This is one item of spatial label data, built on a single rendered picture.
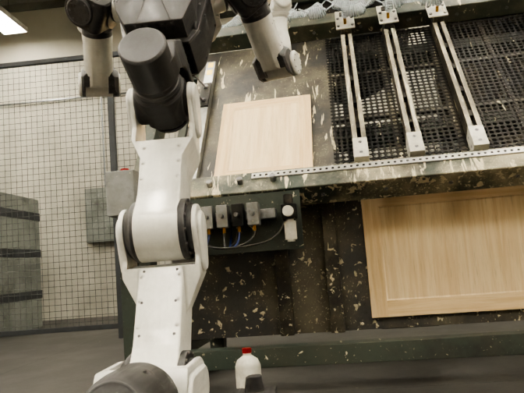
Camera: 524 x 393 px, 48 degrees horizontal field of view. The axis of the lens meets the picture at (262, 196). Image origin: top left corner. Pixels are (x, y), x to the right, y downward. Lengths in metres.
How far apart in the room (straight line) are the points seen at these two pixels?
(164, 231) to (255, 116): 1.62
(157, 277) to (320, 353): 1.22
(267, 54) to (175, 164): 0.54
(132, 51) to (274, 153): 1.36
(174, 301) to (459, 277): 1.62
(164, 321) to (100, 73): 0.89
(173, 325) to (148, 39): 0.64
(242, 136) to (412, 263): 0.96
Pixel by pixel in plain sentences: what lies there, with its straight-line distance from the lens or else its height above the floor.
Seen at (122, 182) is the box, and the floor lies 0.88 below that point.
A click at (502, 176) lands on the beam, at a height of 0.79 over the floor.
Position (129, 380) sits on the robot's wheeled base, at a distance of 1.04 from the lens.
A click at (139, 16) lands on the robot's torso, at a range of 1.57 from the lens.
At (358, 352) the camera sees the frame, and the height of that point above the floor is 0.14.
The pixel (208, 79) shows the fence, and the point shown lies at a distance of 3.20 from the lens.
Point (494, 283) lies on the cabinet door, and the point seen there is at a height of 0.36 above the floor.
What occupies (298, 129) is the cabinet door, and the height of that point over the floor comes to 1.12.
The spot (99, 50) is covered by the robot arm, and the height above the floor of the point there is 1.19.
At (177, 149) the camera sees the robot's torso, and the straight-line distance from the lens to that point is 1.46.
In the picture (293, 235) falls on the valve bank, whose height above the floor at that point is 0.62.
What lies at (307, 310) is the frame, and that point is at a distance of 2.68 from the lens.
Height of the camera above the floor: 0.52
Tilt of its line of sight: 6 degrees up
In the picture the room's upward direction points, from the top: 4 degrees counter-clockwise
